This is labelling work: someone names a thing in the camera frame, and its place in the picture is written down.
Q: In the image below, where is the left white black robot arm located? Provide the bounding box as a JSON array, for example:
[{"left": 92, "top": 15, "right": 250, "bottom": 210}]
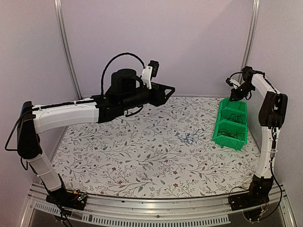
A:
[{"left": 5, "top": 61, "right": 175, "bottom": 205}]

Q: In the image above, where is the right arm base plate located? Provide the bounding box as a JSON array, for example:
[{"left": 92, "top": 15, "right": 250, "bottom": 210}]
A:
[{"left": 228, "top": 184, "right": 283, "bottom": 223}]

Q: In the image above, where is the brown cable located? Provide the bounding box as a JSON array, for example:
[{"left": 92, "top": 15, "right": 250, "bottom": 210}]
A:
[{"left": 227, "top": 130, "right": 246, "bottom": 140}]

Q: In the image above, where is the aluminium front rail frame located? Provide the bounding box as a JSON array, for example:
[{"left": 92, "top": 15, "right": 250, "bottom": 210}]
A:
[{"left": 21, "top": 183, "right": 299, "bottom": 227}]

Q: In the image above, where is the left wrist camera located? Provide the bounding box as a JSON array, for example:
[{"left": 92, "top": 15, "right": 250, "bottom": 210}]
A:
[{"left": 140, "top": 60, "right": 159, "bottom": 89}]

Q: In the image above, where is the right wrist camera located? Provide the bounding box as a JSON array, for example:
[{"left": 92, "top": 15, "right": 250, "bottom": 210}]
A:
[{"left": 226, "top": 78, "right": 240, "bottom": 89}]

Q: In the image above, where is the thin black cable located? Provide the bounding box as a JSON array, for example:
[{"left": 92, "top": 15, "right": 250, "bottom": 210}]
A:
[{"left": 217, "top": 129, "right": 232, "bottom": 139}]

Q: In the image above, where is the blue cable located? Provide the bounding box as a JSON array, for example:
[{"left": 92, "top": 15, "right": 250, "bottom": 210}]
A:
[{"left": 177, "top": 129, "right": 205, "bottom": 144}]

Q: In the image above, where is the aluminium corner post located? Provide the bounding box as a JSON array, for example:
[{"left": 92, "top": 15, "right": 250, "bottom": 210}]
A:
[
  {"left": 53, "top": 0, "right": 82, "bottom": 99},
  {"left": 241, "top": 0, "right": 260, "bottom": 69}
]

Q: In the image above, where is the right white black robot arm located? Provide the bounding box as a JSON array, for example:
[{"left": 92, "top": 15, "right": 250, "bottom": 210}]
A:
[{"left": 226, "top": 66, "right": 288, "bottom": 206}]

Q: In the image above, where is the right aluminium corner post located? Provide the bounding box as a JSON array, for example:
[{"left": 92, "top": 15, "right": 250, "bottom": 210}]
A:
[{"left": 241, "top": 0, "right": 260, "bottom": 69}]

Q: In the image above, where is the green three-compartment bin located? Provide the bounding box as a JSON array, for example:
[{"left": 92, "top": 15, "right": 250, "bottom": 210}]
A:
[{"left": 212, "top": 97, "right": 248, "bottom": 150}]

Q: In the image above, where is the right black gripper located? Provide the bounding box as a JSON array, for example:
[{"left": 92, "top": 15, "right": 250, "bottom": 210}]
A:
[{"left": 230, "top": 82, "right": 255, "bottom": 101}]

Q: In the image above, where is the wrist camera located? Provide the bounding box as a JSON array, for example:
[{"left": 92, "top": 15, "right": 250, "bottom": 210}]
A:
[
  {"left": 226, "top": 78, "right": 240, "bottom": 89},
  {"left": 140, "top": 60, "right": 159, "bottom": 89}
]

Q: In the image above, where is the left aluminium corner post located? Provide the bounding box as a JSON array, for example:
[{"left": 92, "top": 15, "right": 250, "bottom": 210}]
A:
[{"left": 53, "top": 0, "right": 82, "bottom": 99}]

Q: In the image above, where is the floral table mat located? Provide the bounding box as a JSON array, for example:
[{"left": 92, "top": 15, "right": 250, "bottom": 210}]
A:
[{"left": 52, "top": 97, "right": 260, "bottom": 198}]

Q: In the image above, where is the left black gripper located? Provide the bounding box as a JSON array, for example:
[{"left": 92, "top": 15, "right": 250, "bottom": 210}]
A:
[{"left": 120, "top": 82, "right": 175, "bottom": 112}]

